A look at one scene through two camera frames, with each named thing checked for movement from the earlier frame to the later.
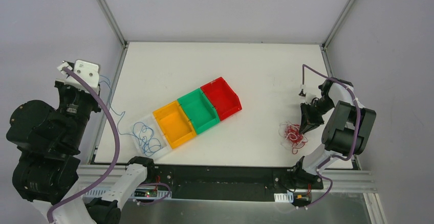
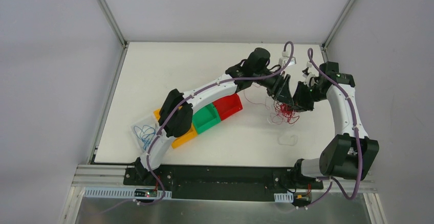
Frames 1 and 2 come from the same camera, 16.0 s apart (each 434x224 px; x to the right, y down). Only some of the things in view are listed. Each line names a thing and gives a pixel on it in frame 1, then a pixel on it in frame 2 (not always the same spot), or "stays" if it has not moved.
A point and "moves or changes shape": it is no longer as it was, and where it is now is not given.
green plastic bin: [200, 112] stays
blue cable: [144, 134] moves or changes shape
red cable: [294, 135] to [287, 111]
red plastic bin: [224, 99] stays
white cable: [291, 133] to [279, 119]
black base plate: [231, 183] stays
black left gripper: [77, 91] to [280, 85]
